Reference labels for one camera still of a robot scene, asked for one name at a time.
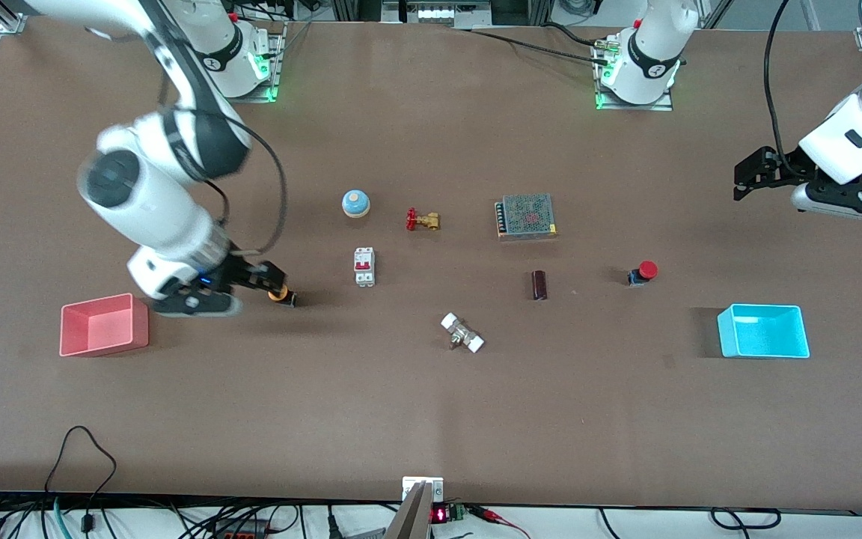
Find pink plastic bin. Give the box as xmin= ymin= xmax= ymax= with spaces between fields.
xmin=60 ymin=293 xmax=150 ymax=358

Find cyan plastic bin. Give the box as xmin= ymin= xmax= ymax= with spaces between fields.
xmin=717 ymin=303 xmax=810 ymax=359

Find silver fitting white caps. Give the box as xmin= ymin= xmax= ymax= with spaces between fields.
xmin=441 ymin=312 xmax=486 ymax=354

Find metal mesh power supply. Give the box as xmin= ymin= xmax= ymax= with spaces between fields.
xmin=495 ymin=193 xmax=558 ymax=240

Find black power strip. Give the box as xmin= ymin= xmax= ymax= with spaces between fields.
xmin=207 ymin=520 xmax=276 ymax=539

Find red alligator clip lead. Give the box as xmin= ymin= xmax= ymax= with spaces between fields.
xmin=472 ymin=505 xmax=531 ymax=539

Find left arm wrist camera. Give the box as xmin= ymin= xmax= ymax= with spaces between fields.
xmin=790 ymin=168 xmax=862 ymax=225

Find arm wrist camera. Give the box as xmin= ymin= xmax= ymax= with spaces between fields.
xmin=150 ymin=281 xmax=243 ymax=317
xmin=790 ymin=168 xmax=862 ymax=225

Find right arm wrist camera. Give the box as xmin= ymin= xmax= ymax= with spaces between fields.
xmin=150 ymin=281 xmax=243 ymax=317

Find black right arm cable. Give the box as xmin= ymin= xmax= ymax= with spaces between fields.
xmin=203 ymin=112 xmax=289 ymax=257

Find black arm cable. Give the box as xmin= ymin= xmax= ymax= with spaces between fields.
xmin=203 ymin=112 xmax=289 ymax=257
xmin=764 ymin=0 xmax=813 ymax=180

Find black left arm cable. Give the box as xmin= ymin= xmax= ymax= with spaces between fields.
xmin=764 ymin=0 xmax=813 ymax=180

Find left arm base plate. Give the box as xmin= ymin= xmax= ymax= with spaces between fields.
xmin=594 ymin=37 xmax=675 ymax=112

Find black looped cable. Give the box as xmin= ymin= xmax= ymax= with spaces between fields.
xmin=42 ymin=425 xmax=119 ymax=539

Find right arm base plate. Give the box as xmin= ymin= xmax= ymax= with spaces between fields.
xmin=201 ymin=22 xmax=287 ymax=103

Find black table cable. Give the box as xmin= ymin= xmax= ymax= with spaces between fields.
xmin=543 ymin=22 xmax=611 ymax=47
xmin=455 ymin=28 xmax=610 ymax=67

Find grey camera mount pole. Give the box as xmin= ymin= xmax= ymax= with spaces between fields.
xmin=385 ymin=476 xmax=444 ymax=539

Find metal equipment rack frame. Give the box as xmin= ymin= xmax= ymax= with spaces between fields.
xmin=381 ymin=0 xmax=493 ymax=29

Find black coiled cable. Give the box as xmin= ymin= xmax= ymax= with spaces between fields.
xmin=711 ymin=507 xmax=782 ymax=531

